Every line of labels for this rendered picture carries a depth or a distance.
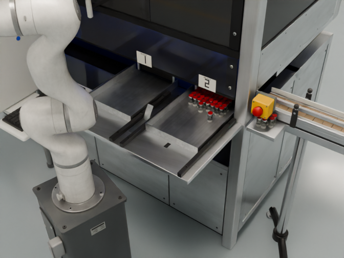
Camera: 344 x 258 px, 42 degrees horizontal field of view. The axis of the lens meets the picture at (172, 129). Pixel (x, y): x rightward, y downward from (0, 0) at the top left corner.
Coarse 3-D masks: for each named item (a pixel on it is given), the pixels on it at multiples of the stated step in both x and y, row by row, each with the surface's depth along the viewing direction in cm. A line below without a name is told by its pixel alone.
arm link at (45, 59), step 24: (24, 0) 102; (48, 0) 103; (72, 0) 105; (24, 24) 103; (48, 24) 104; (72, 24) 106; (48, 48) 111; (48, 72) 116; (72, 96) 127; (72, 120) 133; (96, 120) 139
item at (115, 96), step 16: (112, 80) 209; (128, 80) 213; (144, 80) 213; (160, 80) 213; (176, 80) 207; (96, 96) 204; (112, 96) 204; (128, 96) 203; (144, 96) 203; (160, 96) 200; (112, 112) 193; (128, 112) 194
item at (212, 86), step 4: (200, 76) 186; (204, 76) 185; (200, 80) 188; (204, 80) 186; (212, 80) 183; (200, 84) 189; (204, 84) 187; (212, 84) 184; (204, 88) 188; (208, 88) 187; (212, 88) 186
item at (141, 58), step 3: (138, 51) 201; (138, 54) 202; (141, 54) 201; (144, 54) 200; (138, 57) 204; (141, 57) 202; (144, 57) 201; (147, 57) 200; (150, 57) 199; (138, 60) 205; (141, 60) 203; (144, 60) 202; (147, 60) 201; (150, 60) 200; (141, 63) 205; (144, 63) 203; (147, 63) 202; (150, 63) 201; (150, 66) 202
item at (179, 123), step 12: (180, 96) 198; (168, 108) 193; (180, 108) 196; (192, 108) 196; (156, 120) 189; (168, 120) 189; (180, 120) 189; (192, 120) 189; (204, 120) 189; (216, 120) 189; (228, 120) 186; (156, 132) 182; (168, 132) 184; (180, 132) 183; (192, 132) 183; (204, 132) 183; (216, 132) 180; (180, 144) 176; (192, 144) 177; (204, 144) 175
